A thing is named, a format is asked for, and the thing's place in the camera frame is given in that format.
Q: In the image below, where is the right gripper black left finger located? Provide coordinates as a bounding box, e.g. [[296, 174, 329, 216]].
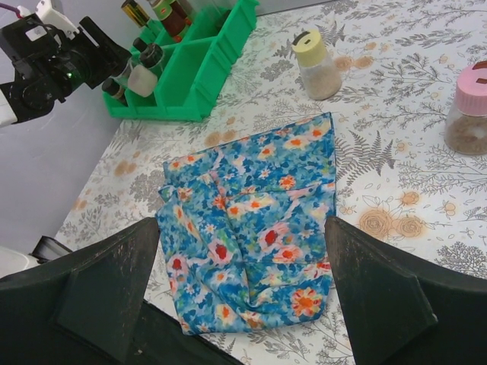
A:
[[1, 217, 235, 364]]

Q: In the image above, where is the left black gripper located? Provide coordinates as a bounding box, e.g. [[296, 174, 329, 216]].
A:
[[56, 16, 132, 90]]

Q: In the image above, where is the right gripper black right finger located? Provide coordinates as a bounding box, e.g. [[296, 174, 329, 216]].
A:
[[325, 217, 486, 364]]

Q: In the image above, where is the black-cap white powder shaker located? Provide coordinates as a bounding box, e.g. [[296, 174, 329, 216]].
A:
[[114, 43, 164, 97]]

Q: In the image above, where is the yellow-label spice tube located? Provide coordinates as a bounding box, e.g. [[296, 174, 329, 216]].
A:
[[121, 0, 150, 28]]

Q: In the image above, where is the red sauce bottle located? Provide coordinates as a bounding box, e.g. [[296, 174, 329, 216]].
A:
[[148, 0, 192, 43]]

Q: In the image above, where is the pink-cap spice shaker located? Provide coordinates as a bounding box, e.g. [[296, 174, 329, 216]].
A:
[[444, 61, 486, 156]]

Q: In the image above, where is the yellow-cap spice shaker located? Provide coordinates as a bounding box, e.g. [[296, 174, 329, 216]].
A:
[[291, 30, 342, 100]]

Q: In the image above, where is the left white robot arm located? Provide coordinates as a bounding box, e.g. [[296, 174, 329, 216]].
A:
[[1, 11, 131, 126]]

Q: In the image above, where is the green plastic compartment bin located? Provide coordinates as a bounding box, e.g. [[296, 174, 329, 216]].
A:
[[103, 1, 259, 122]]

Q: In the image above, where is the blue floral cloth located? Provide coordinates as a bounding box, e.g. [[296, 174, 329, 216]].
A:
[[155, 113, 336, 335]]

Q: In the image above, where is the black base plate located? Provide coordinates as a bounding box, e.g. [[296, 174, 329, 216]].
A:
[[31, 236, 72, 263]]

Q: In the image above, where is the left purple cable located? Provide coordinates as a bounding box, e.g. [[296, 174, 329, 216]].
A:
[[0, 2, 24, 18]]

